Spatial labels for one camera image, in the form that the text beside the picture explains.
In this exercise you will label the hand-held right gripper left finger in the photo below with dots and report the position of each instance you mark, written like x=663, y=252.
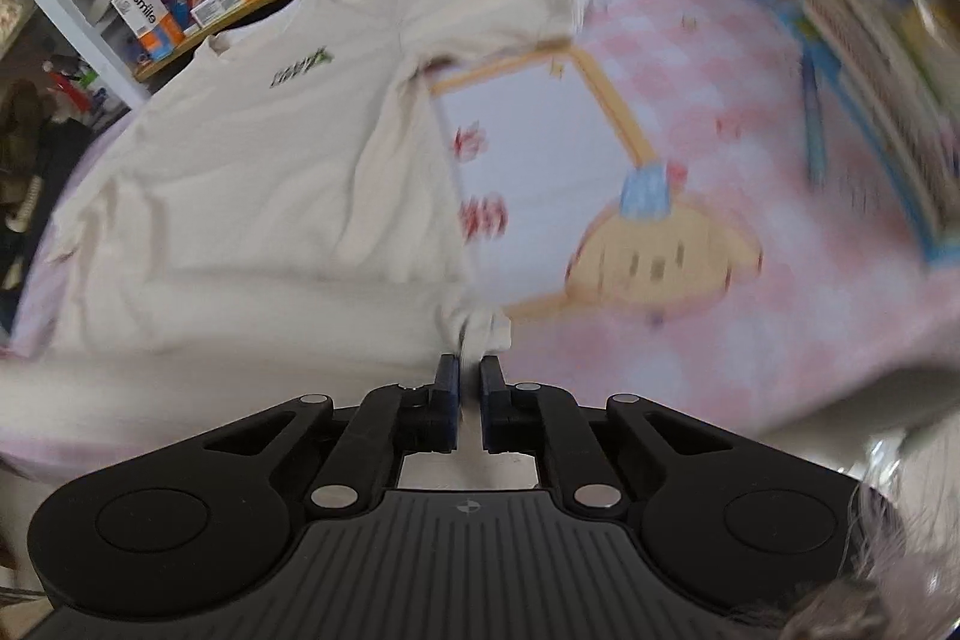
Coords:
x=448, y=400

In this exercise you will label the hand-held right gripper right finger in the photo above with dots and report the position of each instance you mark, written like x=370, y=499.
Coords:
x=491, y=400

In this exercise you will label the cream printed T-shirt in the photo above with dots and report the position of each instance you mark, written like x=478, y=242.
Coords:
x=262, y=160

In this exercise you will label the pink checked desk mat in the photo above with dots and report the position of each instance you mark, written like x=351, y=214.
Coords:
x=750, y=310

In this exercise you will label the blue pen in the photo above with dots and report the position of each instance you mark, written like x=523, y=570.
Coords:
x=814, y=115

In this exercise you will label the person's beige fuzzy garment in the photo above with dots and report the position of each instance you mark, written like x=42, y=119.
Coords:
x=915, y=535

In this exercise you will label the white green pen cup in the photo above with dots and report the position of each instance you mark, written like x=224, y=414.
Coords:
x=94, y=85

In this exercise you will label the tall orange white box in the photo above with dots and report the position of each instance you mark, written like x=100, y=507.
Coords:
x=146, y=18

